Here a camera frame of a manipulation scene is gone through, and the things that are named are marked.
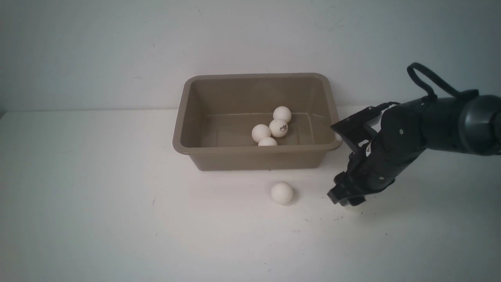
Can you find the black cable viewer right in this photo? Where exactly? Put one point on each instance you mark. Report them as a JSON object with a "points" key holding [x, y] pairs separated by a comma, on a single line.
{"points": [[438, 81]]}

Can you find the white ball front lowest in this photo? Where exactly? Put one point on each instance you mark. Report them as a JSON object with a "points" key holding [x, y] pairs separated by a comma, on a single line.
{"points": [[267, 141]]}

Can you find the tan plastic storage bin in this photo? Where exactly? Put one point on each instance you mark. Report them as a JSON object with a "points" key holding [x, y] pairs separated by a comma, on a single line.
{"points": [[218, 112]]}

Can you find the black gripper finger viewer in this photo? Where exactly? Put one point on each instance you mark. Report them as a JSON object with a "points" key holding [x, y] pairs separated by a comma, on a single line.
{"points": [[352, 199], [339, 194]]}

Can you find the black gripper body viewer right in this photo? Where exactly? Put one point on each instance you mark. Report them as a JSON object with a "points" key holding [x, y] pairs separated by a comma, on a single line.
{"points": [[374, 168]]}

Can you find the white ball with black mark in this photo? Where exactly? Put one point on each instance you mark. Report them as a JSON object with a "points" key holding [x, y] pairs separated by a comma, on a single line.
{"points": [[282, 113]]}

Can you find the black wrist camera viewer right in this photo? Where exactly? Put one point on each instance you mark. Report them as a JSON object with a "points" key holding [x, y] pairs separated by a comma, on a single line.
{"points": [[357, 129]]}

